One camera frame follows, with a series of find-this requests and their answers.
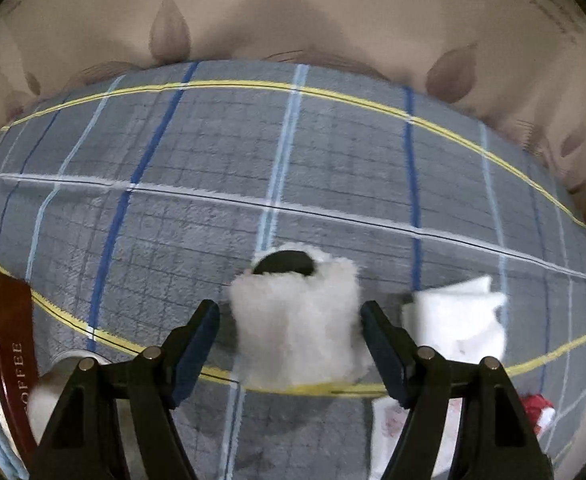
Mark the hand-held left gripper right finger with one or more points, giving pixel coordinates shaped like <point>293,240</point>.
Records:
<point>384,355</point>

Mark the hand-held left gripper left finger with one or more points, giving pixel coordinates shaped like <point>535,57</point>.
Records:
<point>198,355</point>

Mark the dark red coffee container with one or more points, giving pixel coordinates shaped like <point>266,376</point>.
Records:
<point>10,350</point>

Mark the white cloth with red print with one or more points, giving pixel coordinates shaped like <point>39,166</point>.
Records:
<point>390,425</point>

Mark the steel bowl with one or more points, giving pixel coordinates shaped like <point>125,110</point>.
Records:
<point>60,362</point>

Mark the red white striped cloth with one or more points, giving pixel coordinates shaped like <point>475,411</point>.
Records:
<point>538,410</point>

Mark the grey plaid blanket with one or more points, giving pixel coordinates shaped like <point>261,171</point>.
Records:
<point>198,160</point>

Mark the beige patterned curtain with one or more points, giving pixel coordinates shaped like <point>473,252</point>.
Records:
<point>298,10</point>

